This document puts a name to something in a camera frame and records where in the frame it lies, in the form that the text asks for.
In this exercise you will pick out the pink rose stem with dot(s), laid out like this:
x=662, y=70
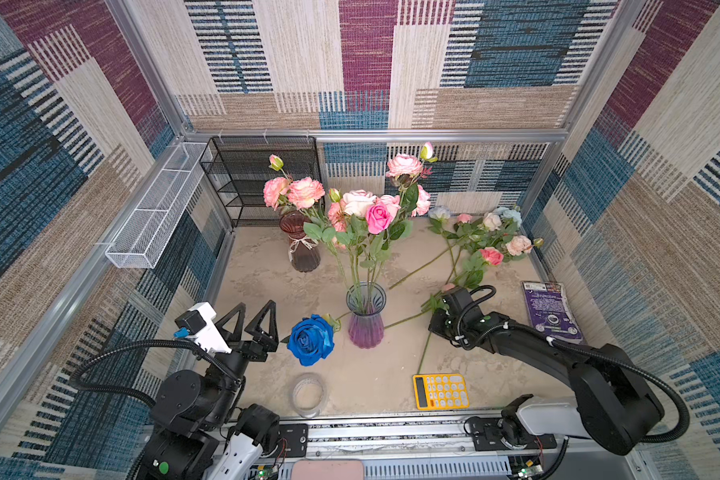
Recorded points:
x=405, y=172
x=284, y=193
x=338, y=221

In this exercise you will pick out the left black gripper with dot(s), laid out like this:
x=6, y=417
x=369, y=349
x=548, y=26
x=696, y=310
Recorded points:
x=251, y=351

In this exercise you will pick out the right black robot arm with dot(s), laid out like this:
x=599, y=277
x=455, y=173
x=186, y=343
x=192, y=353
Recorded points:
x=615, y=404

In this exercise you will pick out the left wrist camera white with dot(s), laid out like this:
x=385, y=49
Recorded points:
x=197, y=325

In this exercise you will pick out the yellow calculator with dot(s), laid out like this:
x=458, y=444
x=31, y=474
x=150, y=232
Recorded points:
x=440, y=392

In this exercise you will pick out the blue rose stem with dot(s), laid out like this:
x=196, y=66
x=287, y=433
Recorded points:
x=313, y=338

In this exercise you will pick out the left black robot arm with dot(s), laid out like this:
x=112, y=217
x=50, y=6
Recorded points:
x=200, y=431

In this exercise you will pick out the black wire shelf rack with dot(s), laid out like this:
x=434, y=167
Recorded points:
x=238, y=168

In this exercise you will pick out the purple blue glass vase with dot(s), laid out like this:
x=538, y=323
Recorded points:
x=366, y=302

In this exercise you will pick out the clear tape roll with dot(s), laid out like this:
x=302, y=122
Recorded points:
x=308, y=395

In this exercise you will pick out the purple packet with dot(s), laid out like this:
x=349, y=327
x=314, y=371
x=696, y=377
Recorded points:
x=549, y=312

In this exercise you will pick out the magenta rose stem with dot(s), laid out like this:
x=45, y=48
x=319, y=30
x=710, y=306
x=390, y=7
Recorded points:
x=386, y=222

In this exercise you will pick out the dark red glass vase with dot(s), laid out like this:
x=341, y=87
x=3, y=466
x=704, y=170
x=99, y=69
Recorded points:
x=303, y=252

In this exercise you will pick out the white mesh wall basket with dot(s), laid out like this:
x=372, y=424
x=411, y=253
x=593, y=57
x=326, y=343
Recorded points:
x=141, y=241

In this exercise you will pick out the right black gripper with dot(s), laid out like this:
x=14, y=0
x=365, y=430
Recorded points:
x=435, y=325

